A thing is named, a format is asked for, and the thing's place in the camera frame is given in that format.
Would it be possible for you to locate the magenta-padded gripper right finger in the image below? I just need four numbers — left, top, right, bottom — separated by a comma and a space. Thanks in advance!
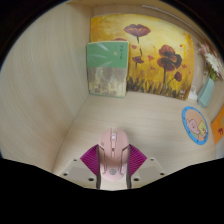
125, 143, 166, 190

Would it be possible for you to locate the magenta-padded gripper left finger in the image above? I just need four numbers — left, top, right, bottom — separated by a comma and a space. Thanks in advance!
60, 143, 102, 190

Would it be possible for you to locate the pink computer mouse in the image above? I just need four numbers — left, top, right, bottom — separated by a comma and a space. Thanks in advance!
97, 127, 130, 182

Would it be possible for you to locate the round blue-rimmed cartoon mouse pad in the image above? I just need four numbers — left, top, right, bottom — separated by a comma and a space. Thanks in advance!
181, 105, 210, 146

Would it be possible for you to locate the pale green faceted vase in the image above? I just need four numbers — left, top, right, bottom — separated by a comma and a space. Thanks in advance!
197, 77, 216, 108

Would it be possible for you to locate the green covered book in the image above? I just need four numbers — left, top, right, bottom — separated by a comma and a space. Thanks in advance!
86, 40, 130, 99

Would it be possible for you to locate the pink and white flower bouquet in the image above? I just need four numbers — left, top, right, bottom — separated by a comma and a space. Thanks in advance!
198, 42, 224, 81

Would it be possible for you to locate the yellow poppy flower painting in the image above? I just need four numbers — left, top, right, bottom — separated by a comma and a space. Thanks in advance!
89, 13, 196, 101

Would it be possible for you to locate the white light bar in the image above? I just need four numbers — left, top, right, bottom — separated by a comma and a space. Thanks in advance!
141, 4, 188, 26

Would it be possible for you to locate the white charger with cable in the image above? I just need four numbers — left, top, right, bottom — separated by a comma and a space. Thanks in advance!
188, 85, 199, 101

